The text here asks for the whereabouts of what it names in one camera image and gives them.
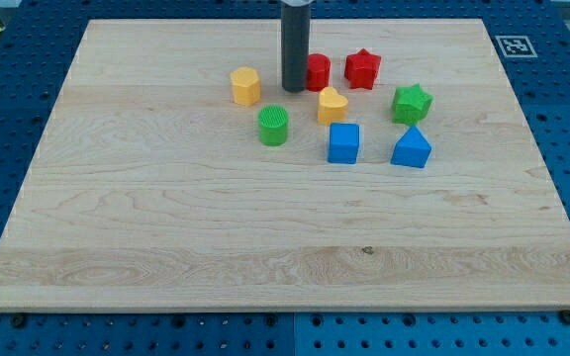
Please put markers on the yellow hexagon block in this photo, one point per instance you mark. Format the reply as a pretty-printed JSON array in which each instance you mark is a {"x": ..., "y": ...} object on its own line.
[{"x": 246, "y": 86}]

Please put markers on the green cylinder block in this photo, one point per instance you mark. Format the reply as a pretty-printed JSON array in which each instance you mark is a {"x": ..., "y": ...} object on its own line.
[{"x": 273, "y": 123}]

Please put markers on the blue cube block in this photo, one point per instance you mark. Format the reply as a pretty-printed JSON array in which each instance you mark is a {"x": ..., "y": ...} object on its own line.
[{"x": 344, "y": 140}]

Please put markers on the yellow heart block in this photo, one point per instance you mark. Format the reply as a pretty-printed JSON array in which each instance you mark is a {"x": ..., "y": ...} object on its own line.
[{"x": 332, "y": 107}]

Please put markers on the light wooden board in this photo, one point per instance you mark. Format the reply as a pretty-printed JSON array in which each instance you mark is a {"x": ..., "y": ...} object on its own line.
[{"x": 150, "y": 190}]

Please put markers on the red cylinder block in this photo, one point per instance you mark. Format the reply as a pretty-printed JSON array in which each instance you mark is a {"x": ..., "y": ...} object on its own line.
[{"x": 318, "y": 72}]

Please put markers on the blue triangle block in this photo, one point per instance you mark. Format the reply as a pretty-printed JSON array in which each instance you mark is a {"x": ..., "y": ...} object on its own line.
[{"x": 412, "y": 149}]

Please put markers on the red star block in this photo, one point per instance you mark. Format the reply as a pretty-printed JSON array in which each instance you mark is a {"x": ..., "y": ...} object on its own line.
[{"x": 361, "y": 69}]

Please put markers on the green star block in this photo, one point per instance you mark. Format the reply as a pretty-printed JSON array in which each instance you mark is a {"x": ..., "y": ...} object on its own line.
[{"x": 410, "y": 105}]

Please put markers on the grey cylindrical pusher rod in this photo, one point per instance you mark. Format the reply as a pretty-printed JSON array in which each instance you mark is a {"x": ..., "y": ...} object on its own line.
[{"x": 295, "y": 33}]

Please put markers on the white fiducial marker tag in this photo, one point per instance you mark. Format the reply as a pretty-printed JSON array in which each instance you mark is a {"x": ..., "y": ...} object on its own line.
[{"x": 515, "y": 46}]

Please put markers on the black left board screw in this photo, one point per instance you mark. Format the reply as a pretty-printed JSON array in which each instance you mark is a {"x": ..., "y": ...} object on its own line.
[{"x": 18, "y": 320}]

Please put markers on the black board screw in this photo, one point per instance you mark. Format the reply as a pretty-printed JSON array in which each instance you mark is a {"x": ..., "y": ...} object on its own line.
[
  {"x": 564, "y": 317},
  {"x": 18, "y": 320}
]

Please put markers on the black right board screw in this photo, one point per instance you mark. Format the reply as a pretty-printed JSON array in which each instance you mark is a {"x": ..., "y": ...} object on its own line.
[{"x": 564, "y": 317}]

